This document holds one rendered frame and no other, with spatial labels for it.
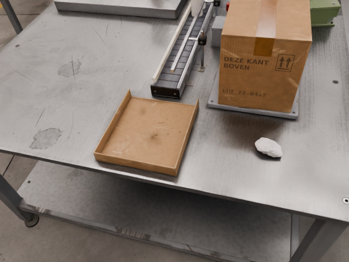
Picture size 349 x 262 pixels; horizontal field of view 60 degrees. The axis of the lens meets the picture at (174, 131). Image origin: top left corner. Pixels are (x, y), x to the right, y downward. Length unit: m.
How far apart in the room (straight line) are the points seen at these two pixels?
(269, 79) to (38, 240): 1.47
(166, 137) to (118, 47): 0.59
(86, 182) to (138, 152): 0.78
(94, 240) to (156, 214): 0.42
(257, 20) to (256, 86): 0.20
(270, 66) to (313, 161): 0.31
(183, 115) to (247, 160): 0.27
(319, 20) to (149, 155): 0.99
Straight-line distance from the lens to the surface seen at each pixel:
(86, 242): 1.81
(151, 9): 1.60
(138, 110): 1.09
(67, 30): 1.65
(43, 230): 1.93
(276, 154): 0.95
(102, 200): 1.63
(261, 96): 1.02
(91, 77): 1.30
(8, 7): 3.11
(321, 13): 1.55
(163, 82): 1.12
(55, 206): 1.70
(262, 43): 0.91
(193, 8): 1.47
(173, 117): 1.05
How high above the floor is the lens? 1.59
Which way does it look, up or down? 48 degrees down
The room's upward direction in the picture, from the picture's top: 6 degrees counter-clockwise
